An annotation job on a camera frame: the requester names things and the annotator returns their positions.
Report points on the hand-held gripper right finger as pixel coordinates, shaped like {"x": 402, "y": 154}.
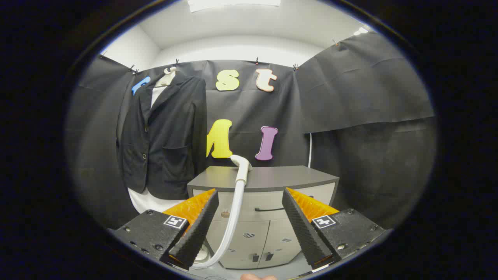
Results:
{"x": 301, "y": 229}

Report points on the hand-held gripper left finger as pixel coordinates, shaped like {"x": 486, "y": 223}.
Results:
{"x": 200, "y": 229}

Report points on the white garment steamer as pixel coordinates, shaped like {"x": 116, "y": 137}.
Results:
{"x": 241, "y": 171}

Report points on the black suit jacket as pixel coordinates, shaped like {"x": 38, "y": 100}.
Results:
{"x": 171, "y": 132}

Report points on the grey cabinet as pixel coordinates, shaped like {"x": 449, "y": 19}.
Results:
{"x": 272, "y": 177}

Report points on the black backdrop cloth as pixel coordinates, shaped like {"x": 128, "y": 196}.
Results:
{"x": 350, "y": 97}

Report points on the white mannequin neck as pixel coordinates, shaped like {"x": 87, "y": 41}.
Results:
{"x": 167, "y": 79}

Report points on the row of black cloth clips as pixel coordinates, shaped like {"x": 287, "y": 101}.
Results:
{"x": 256, "y": 61}

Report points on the long ceiling light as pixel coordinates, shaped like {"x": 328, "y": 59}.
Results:
{"x": 233, "y": 4}

